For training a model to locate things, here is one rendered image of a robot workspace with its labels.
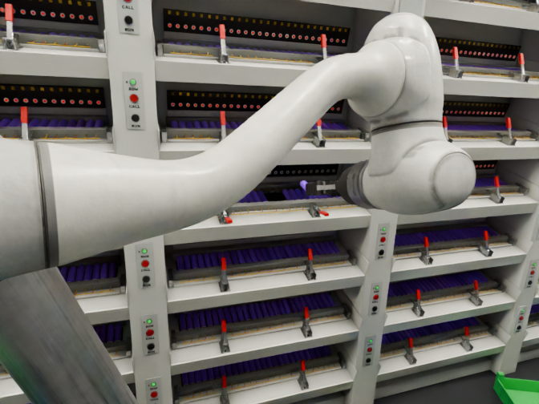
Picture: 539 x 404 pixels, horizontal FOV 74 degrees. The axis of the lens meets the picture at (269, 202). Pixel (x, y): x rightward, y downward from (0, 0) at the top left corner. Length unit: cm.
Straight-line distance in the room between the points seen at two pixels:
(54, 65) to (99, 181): 63
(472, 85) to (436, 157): 79
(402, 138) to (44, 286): 49
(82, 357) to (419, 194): 48
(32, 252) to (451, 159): 45
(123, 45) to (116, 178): 61
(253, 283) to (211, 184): 76
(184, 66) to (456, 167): 62
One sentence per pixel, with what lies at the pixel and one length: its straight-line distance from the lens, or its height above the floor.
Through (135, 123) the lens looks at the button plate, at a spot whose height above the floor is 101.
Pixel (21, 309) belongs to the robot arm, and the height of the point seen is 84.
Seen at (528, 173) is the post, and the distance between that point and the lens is 164.
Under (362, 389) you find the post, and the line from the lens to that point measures 147.
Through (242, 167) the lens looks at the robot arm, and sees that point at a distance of 35.
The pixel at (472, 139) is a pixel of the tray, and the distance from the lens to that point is 138.
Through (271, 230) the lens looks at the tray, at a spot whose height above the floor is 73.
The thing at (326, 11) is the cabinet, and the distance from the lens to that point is 124.
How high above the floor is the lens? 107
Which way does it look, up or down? 15 degrees down
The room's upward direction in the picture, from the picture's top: 2 degrees clockwise
